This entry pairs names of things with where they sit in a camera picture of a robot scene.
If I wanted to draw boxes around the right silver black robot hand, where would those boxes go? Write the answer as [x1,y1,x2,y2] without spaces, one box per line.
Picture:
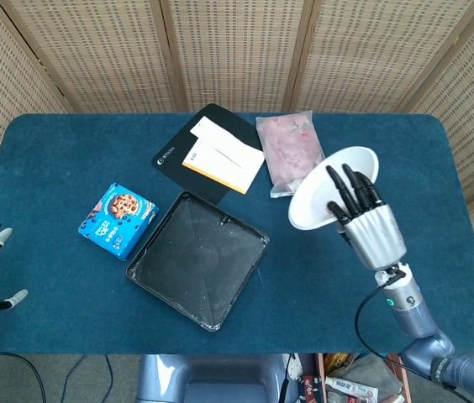
[325,163,408,270]

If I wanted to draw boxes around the white round plate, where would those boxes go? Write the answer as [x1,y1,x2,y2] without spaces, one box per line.
[287,145,381,231]

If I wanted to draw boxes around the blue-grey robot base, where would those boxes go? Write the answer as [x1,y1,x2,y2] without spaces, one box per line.
[135,353,293,403]

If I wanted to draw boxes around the black square tray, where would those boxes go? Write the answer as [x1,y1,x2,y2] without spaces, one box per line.
[125,190,271,332]

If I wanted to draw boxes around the clear bag with pink cloth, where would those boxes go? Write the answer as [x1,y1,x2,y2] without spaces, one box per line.
[255,110,326,199]

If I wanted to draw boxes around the blue table cloth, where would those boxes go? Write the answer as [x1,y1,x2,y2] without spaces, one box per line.
[0,112,474,356]

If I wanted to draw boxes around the blue cookie box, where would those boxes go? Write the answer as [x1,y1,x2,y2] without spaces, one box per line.
[77,181,160,261]

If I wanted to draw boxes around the wooden crate with packets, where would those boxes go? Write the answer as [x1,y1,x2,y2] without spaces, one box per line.
[299,352,411,403]

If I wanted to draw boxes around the yellow-edged white notepad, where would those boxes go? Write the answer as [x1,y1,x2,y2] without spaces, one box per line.
[182,138,266,196]

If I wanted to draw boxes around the white paper slip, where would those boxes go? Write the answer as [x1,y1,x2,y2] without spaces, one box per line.
[189,116,251,149]

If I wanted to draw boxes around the black mouse pad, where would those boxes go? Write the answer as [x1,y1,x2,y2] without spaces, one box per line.
[150,103,264,207]

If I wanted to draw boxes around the woven folding screen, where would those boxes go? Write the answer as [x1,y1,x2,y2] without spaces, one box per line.
[0,0,474,336]

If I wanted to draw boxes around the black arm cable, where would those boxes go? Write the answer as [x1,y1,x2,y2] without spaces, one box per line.
[354,267,474,403]

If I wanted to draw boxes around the black floor cable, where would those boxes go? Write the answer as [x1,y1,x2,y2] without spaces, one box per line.
[0,349,114,403]

